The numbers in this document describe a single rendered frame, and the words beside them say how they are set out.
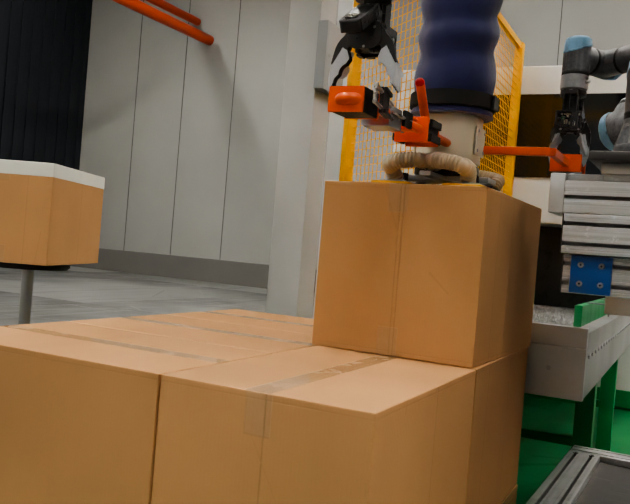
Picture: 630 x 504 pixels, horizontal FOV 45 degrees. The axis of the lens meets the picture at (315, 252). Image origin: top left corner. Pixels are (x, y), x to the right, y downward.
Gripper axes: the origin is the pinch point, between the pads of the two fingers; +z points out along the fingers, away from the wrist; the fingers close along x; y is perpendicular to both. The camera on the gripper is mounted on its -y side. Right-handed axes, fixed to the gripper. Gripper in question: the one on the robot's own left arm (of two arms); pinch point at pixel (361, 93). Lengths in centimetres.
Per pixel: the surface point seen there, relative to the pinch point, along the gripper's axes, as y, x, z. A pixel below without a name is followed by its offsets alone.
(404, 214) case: 28.6, -0.2, 21.8
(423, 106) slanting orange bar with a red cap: 37.2, 0.6, -4.7
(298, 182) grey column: 160, 101, 4
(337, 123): 373, 190, -58
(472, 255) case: 28.5, -16.8, 29.8
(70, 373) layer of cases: -32, 39, 57
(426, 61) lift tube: 52, 6, -19
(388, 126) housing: 10.9, -1.8, 4.6
